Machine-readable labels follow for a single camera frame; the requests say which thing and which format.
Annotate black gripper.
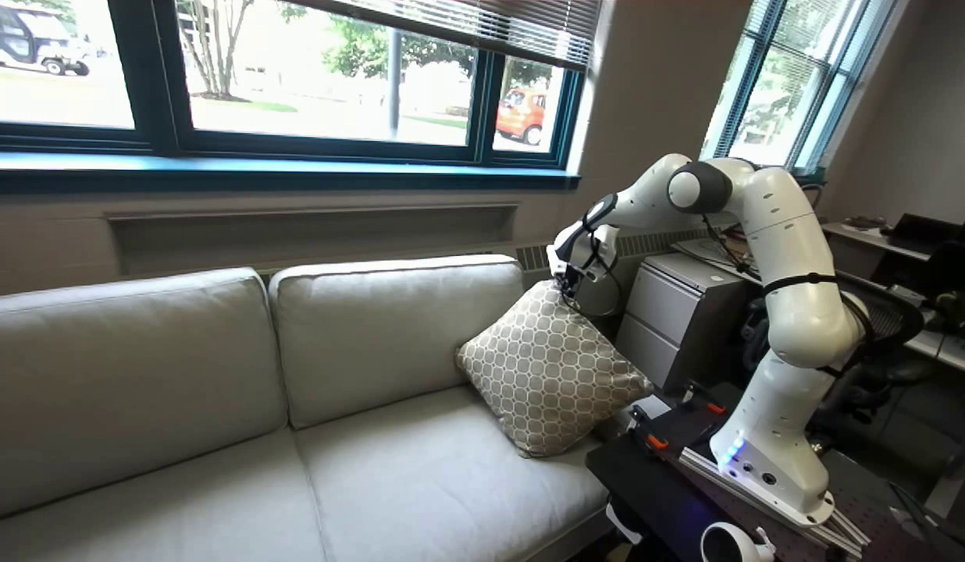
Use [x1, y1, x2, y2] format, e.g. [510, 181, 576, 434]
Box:
[553, 246, 601, 306]

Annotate octagon patterned square pillow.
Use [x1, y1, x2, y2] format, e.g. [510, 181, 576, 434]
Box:
[453, 275, 652, 458]

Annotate grey two-seat sofa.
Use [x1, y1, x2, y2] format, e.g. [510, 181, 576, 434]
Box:
[0, 252, 674, 562]

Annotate baseboard heater grille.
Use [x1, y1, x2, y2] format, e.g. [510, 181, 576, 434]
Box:
[514, 241, 556, 278]

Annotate light grey filing cabinet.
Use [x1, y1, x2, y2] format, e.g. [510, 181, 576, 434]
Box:
[611, 246, 757, 395]

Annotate black orange clamp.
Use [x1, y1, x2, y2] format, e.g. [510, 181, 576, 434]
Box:
[688, 383, 734, 417]
[628, 406, 682, 458]

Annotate black robot table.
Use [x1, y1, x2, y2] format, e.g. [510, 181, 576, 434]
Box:
[583, 400, 965, 562]

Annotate dark horizontal window blinds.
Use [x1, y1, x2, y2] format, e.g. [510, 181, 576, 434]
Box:
[323, 0, 609, 72]

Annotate white VR controller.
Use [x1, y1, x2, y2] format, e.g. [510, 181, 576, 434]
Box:
[696, 519, 780, 562]

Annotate narrow blue-framed window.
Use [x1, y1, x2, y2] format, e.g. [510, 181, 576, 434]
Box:
[696, 0, 905, 192]

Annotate black office chair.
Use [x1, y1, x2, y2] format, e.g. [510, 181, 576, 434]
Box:
[742, 266, 929, 417]

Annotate black desk equipment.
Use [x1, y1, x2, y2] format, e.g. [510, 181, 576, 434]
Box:
[883, 199, 965, 306]

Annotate white desk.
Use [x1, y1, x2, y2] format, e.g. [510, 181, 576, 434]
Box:
[819, 219, 965, 378]

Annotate wide blue-framed window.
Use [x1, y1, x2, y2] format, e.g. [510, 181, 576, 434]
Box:
[0, 0, 595, 197]

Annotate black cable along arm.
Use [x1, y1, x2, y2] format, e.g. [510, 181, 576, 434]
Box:
[553, 192, 877, 383]

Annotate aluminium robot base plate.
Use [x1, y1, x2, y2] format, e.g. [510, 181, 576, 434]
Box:
[678, 445, 875, 556]

